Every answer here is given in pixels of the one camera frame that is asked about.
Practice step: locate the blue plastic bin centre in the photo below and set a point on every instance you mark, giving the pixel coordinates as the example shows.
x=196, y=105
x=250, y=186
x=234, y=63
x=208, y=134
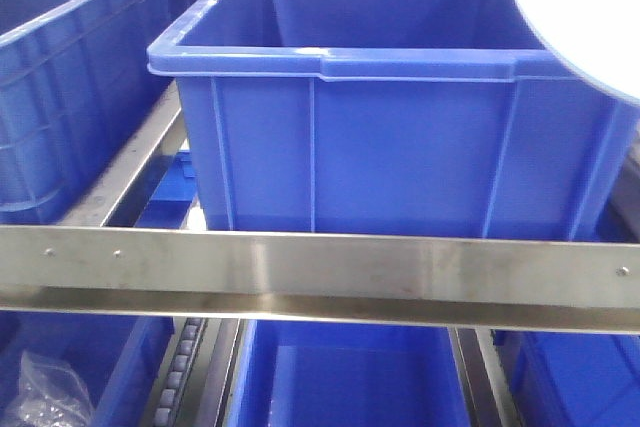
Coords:
x=390, y=117

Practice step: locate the light blue plate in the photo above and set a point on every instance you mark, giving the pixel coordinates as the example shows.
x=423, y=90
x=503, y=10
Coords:
x=597, y=39

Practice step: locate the stainless steel shelf rail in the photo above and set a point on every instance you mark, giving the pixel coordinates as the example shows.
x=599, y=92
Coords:
x=501, y=284

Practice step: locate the blue lower bin centre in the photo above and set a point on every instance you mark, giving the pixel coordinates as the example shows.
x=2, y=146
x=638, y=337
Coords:
x=331, y=374

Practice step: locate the blue plastic bin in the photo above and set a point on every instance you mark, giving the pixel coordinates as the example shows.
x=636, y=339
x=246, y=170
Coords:
x=74, y=87
x=390, y=117

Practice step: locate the blue lower bin left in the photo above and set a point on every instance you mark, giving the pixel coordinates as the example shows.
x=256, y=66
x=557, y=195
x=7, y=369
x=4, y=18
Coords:
x=117, y=357

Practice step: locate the blue plastic bin left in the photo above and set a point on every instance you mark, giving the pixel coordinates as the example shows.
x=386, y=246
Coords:
x=74, y=87

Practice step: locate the blue lower bin right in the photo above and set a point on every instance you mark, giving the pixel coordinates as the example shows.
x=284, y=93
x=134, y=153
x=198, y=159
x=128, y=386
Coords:
x=564, y=379

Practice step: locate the clear plastic bag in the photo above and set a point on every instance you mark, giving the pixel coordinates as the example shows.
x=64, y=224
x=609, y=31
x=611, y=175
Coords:
x=49, y=393

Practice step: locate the roller conveyor track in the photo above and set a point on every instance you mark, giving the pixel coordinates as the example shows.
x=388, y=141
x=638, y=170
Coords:
x=180, y=367

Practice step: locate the steel side rail left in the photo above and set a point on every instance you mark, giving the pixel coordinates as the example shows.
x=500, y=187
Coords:
x=123, y=190

